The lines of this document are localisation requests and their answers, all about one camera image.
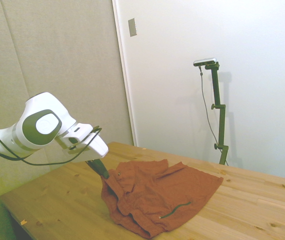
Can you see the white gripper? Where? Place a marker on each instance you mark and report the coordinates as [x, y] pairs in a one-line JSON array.
[[95, 150]]

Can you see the rust orange shorts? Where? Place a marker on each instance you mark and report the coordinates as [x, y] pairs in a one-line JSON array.
[[172, 190]]

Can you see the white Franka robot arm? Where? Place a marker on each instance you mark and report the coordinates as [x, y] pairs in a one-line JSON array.
[[40, 100]]

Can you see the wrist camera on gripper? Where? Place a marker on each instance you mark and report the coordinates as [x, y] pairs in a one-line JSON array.
[[73, 143]]

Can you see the white wall trim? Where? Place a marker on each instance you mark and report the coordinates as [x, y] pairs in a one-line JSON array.
[[127, 87]]

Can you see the black camera stand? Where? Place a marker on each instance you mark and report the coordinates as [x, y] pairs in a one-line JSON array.
[[216, 87]]

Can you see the grey wall plate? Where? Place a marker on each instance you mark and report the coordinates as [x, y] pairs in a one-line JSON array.
[[132, 27]]

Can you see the silver exterior camera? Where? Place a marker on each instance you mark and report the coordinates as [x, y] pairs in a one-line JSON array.
[[205, 61]]

